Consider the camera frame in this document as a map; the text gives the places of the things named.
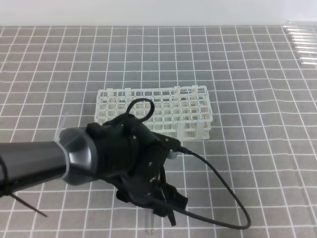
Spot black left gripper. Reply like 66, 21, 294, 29
86, 114, 188, 226

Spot clear glass test tube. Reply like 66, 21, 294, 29
145, 209, 155, 235

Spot white plastic test tube rack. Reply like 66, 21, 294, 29
94, 85, 213, 141

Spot spare clear glass test tubes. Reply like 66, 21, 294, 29
283, 21, 317, 66

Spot black left camera cable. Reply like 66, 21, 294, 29
125, 98, 251, 230

